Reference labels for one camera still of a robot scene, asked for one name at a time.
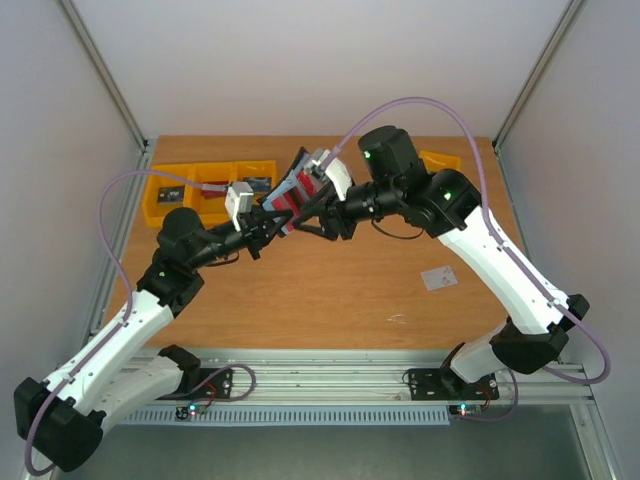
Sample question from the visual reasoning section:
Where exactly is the yellow bin far right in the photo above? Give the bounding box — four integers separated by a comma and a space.
419, 150, 462, 172

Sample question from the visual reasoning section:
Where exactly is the right aluminium frame post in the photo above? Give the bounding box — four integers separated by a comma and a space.
492, 0, 587, 153

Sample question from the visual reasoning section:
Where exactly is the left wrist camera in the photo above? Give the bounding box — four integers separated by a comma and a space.
224, 181, 254, 231

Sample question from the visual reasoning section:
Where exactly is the slotted grey cable duct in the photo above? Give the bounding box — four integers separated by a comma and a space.
121, 405, 450, 428

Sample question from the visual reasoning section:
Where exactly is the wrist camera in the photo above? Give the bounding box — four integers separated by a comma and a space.
224, 181, 254, 231
304, 148, 353, 201

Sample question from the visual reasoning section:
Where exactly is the red card with black stripe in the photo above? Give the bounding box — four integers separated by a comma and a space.
265, 171, 323, 218

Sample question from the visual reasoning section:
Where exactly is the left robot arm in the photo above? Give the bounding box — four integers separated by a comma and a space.
14, 206, 293, 476

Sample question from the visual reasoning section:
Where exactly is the yellow bin middle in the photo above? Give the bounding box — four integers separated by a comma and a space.
185, 162, 238, 228

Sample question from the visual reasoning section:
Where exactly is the black credit card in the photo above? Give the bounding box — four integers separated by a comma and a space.
157, 186, 185, 205

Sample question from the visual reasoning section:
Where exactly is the card holder with clear sleeves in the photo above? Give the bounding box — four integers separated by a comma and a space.
258, 147, 327, 237

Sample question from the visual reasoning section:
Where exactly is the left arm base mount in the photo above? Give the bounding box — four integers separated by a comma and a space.
158, 345, 233, 400

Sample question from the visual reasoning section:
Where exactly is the yellow bin right of trio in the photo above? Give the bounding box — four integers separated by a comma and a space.
236, 160, 279, 198

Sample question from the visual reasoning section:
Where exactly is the circuit board with led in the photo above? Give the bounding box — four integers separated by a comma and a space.
175, 404, 207, 421
449, 403, 484, 417

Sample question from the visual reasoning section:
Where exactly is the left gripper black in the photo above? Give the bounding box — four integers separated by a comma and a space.
189, 204, 293, 270

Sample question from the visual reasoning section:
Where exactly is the aluminium rail frame front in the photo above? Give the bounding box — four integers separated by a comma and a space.
114, 347, 595, 406

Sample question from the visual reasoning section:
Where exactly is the blue credit card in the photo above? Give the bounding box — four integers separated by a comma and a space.
243, 177, 272, 193

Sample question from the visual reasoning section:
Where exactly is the yellow bin left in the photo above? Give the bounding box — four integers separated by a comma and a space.
141, 163, 194, 228

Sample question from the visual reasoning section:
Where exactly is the aluminium frame post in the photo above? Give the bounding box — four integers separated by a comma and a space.
492, 0, 587, 153
56, 0, 149, 152

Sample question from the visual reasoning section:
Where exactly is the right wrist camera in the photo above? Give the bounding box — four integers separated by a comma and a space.
304, 148, 353, 201

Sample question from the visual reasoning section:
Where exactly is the left aluminium frame post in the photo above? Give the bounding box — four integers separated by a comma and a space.
56, 0, 149, 152

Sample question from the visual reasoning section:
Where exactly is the right circuit board with LED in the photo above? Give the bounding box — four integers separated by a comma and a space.
449, 403, 484, 417

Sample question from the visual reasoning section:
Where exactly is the left circuit board with LED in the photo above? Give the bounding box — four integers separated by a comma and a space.
175, 404, 207, 421

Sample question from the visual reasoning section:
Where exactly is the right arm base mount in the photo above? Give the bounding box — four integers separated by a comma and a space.
402, 343, 500, 401

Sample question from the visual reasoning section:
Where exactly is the white card with red pattern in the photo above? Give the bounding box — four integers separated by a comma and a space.
421, 266, 458, 291

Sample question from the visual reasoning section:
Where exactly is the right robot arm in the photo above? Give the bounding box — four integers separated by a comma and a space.
294, 126, 590, 397

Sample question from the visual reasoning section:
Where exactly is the red credit card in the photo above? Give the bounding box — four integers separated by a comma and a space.
200, 180, 229, 199

